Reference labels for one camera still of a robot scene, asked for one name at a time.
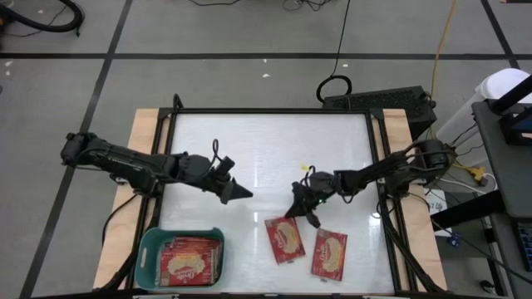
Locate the dark grey desk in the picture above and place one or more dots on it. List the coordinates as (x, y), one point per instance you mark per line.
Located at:
(511, 182)

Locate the teal plastic basket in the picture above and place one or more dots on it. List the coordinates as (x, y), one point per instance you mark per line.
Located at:
(183, 231)

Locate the white paper sheet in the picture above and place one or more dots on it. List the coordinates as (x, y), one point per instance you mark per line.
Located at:
(436, 205)

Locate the black perforated computer case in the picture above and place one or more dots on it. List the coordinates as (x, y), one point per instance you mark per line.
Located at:
(374, 101)

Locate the small blue object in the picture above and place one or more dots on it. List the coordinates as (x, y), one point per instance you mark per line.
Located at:
(454, 241)

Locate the black desk leg beam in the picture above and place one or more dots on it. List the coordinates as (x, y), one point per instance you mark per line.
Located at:
(465, 212)

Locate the black keyboard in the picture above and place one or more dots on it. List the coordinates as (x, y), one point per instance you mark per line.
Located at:
(527, 249)

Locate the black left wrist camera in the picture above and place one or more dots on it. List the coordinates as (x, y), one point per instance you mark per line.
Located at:
(225, 166)

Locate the black caster wheel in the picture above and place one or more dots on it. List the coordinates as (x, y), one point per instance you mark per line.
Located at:
(487, 286)

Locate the light plywood base board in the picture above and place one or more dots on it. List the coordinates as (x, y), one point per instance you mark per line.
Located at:
(129, 232)

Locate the black metal table frame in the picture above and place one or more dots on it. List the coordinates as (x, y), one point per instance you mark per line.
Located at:
(270, 111)

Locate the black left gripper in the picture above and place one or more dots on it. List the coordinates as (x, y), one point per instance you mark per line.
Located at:
(199, 170)

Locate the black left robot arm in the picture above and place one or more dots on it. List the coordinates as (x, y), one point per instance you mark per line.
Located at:
(124, 160)

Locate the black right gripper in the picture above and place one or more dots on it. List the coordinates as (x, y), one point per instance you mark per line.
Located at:
(316, 189)

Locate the white plastic bin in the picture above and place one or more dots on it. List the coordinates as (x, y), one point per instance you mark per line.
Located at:
(503, 83)

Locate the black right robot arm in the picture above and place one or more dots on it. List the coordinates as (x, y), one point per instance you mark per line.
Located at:
(374, 172)

